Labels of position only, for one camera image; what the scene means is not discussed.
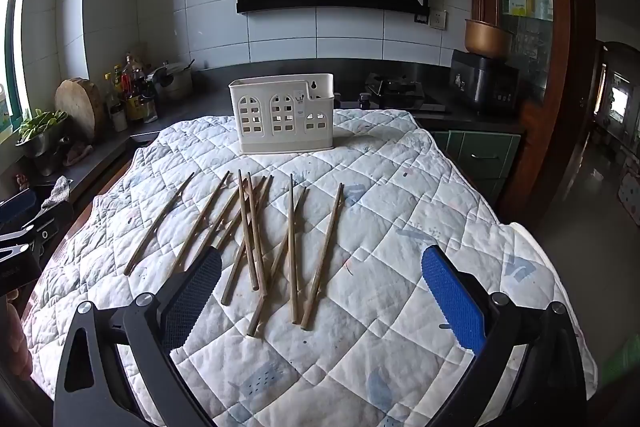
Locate wooden glass-door cabinet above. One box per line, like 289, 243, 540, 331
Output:
467, 0, 596, 228

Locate grey dish rag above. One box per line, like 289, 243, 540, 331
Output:
42, 176, 71, 208

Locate person's left hand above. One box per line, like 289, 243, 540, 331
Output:
0, 294, 32, 382

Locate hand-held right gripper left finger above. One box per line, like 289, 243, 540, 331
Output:
52, 247, 223, 427

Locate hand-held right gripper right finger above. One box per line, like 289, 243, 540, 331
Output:
421, 245, 588, 427

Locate white quilted blanket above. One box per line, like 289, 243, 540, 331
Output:
22, 107, 598, 427

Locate brown inner cooking pot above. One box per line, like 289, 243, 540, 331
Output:
464, 19, 514, 59

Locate yellow-capped bottle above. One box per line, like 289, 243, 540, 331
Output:
103, 72, 123, 118

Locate metal bowl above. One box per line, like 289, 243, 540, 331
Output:
15, 127, 71, 160

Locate row of wooden chopsticks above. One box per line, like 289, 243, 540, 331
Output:
123, 169, 346, 339

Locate yellow-labelled jar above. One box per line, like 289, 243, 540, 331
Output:
125, 94, 151, 122

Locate white plastic utensil holder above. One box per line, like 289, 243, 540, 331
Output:
228, 73, 337, 156

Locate black gas stove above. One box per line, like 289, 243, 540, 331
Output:
335, 72, 446, 112

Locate black countertop appliance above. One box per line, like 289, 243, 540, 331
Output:
449, 49, 521, 118

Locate window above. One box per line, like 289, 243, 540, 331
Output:
0, 0, 38, 145

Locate lidded metal cooker pot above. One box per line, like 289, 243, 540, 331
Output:
150, 59, 195, 100

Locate green base cabinet door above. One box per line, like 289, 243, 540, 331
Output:
430, 129, 523, 202

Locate round wooden cutting board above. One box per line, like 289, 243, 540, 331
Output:
54, 78, 103, 142

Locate pink cloth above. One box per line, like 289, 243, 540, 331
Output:
62, 142, 94, 168

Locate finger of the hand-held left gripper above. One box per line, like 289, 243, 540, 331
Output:
0, 231, 43, 295
0, 188, 75, 253

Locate green leafy vegetables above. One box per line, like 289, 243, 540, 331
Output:
17, 108, 68, 142

